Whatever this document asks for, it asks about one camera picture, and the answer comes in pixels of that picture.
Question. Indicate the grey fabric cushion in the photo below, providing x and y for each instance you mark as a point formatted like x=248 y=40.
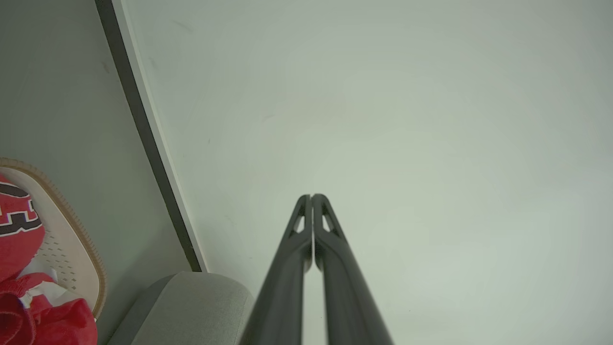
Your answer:
x=191 y=311

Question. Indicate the dark grey baseboard strip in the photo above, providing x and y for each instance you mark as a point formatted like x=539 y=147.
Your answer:
x=143 y=129

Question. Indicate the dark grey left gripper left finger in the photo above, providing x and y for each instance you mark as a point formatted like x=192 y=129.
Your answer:
x=282 y=287

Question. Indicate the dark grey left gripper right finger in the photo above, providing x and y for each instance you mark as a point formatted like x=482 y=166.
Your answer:
x=349 y=297

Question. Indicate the red printed garment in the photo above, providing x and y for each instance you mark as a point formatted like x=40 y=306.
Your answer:
x=28 y=306

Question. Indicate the white perforated laundry basket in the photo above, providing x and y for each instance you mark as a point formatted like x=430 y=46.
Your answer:
x=72 y=249

